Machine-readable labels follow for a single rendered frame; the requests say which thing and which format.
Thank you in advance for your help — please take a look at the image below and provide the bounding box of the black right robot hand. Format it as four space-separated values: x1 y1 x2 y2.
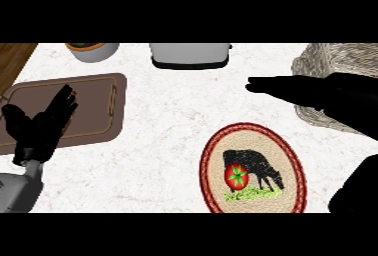
244 72 378 214

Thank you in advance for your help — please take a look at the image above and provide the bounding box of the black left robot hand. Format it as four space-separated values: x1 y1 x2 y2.
2 84 80 167

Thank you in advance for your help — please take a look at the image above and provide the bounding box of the pale wicker basket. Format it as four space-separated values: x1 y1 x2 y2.
289 42 378 136

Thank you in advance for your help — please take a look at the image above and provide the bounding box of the oval woven placemat with cow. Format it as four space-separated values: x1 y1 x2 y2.
198 121 309 214

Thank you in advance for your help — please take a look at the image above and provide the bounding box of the red tomato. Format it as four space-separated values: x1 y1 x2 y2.
223 162 251 192

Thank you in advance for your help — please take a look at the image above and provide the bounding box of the brown cutting board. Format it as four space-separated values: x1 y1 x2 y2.
0 72 128 156

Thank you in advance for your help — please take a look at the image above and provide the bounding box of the brown wooden panel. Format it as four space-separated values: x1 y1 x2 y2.
0 42 40 96

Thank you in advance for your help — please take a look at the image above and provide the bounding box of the grey pot with orange rim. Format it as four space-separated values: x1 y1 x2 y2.
64 42 121 64

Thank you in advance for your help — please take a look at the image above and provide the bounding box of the white appliance with black base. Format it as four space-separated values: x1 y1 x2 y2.
148 42 233 71

